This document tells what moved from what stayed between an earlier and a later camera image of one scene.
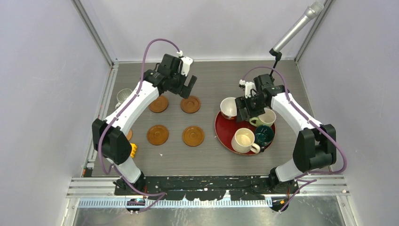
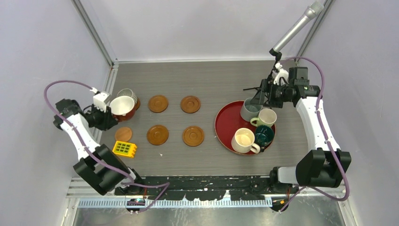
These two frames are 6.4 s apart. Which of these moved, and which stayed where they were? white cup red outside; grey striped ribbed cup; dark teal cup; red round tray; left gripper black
Moved: left gripper black; white cup red outside
Stayed: red round tray; grey striped ribbed cup; dark teal cup
